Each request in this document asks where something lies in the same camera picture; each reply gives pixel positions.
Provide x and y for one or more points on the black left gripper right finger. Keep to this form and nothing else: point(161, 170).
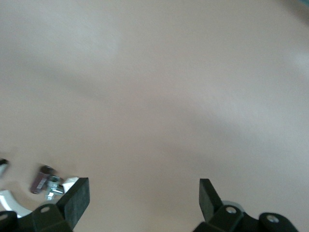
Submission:
point(210, 203)

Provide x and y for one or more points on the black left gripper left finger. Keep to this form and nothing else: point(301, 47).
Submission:
point(72, 203)

